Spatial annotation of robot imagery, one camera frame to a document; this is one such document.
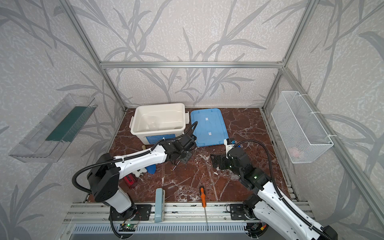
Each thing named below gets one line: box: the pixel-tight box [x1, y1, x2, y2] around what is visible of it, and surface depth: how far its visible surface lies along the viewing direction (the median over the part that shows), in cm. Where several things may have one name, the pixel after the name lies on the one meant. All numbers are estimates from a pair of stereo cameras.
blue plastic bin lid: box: [191, 108, 229, 147], surface depth 113 cm
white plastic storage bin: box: [129, 103, 190, 145], surface depth 101 cm
